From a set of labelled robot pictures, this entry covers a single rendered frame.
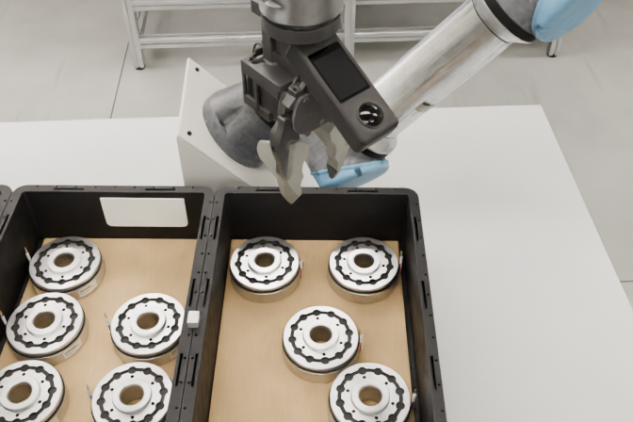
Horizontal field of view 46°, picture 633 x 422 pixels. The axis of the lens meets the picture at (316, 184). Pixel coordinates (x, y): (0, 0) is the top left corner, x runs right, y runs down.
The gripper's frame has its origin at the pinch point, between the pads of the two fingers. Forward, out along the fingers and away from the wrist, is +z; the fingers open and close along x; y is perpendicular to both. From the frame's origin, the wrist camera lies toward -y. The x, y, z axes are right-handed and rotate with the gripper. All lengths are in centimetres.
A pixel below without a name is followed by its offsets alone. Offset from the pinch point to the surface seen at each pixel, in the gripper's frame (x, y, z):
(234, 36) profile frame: -100, 163, 102
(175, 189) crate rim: 1.4, 30.2, 22.0
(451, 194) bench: -49, 16, 45
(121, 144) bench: -9, 71, 45
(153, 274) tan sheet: 9.4, 26.5, 32.0
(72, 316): 22.6, 25.3, 29.1
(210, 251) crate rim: 4.5, 16.9, 22.0
